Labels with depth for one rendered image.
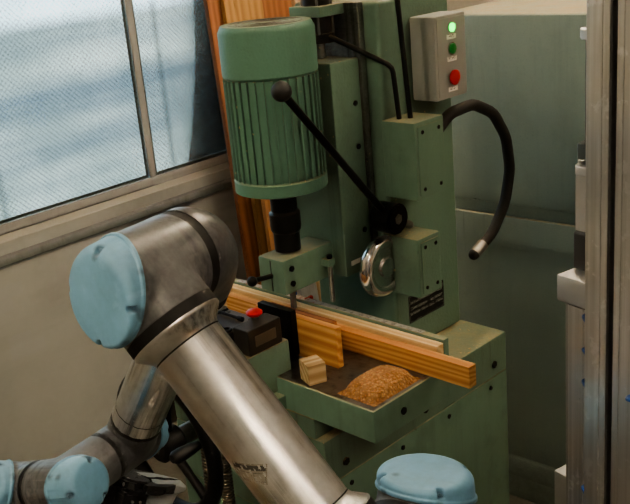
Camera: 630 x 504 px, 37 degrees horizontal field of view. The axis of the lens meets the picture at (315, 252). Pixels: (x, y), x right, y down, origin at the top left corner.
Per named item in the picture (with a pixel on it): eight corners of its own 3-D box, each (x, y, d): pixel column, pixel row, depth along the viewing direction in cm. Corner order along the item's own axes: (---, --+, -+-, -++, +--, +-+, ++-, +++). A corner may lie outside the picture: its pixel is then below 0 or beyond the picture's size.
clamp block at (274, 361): (187, 391, 176) (180, 346, 173) (241, 364, 185) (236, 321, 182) (240, 413, 166) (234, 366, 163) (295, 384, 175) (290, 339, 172)
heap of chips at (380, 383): (337, 393, 164) (335, 378, 163) (383, 366, 172) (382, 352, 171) (374, 407, 158) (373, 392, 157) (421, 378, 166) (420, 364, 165)
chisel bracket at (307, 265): (261, 296, 187) (257, 255, 184) (311, 274, 196) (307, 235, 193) (288, 304, 182) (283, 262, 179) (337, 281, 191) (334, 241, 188)
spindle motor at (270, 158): (216, 194, 181) (196, 27, 171) (282, 172, 193) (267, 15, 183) (281, 207, 169) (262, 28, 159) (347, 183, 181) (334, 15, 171)
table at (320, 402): (118, 374, 193) (113, 347, 191) (231, 323, 213) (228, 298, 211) (338, 470, 152) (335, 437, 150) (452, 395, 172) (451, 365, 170)
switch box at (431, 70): (412, 100, 187) (408, 17, 182) (443, 91, 194) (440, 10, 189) (438, 102, 183) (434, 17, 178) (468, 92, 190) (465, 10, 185)
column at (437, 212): (321, 333, 213) (290, 2, 190) (385, 300, 228) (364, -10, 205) (399, 357, 198) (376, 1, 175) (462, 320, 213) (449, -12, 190)
